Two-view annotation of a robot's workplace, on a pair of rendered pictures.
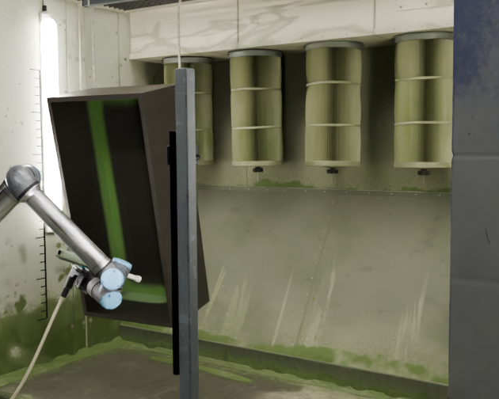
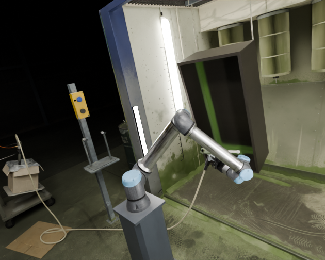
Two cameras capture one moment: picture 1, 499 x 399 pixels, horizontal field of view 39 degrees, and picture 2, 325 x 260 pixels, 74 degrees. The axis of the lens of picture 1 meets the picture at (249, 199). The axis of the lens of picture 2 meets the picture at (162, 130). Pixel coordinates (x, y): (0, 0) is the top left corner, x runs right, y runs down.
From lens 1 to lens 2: 1.70 m
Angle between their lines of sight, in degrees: 20
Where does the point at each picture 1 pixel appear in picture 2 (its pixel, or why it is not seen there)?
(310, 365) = (323, 177)
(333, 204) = (322, 89)
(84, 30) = (180, 21)
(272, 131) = (287, 55)
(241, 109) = (269, 47)
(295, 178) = (295, 77)
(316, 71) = (324, 14)
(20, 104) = (158, 66)
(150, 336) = not seen: hidden behind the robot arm
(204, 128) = not seen: hidden behind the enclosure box
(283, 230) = (291, 106)
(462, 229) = not seen: outside the picture
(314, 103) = (323, 34)
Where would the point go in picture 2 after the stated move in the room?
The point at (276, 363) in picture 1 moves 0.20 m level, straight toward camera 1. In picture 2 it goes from (300, 174) to (306, 183)
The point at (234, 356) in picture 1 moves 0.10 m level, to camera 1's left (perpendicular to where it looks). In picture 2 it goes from (273, 169) to (264, 169)
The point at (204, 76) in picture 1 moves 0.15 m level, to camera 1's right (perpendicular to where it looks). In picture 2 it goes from (241, 32) to (253, 30)
